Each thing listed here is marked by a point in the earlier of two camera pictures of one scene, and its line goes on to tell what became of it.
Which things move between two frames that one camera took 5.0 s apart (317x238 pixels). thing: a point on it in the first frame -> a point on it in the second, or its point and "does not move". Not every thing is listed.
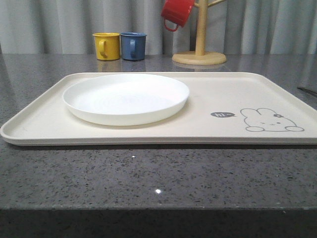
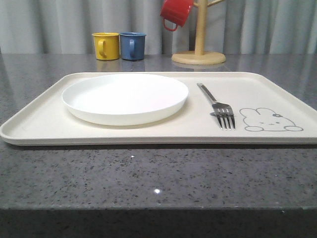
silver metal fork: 308,90 -> 223,111
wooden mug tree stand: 200,57 does not move
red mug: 177,10 does not move
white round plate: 126,99 does not move
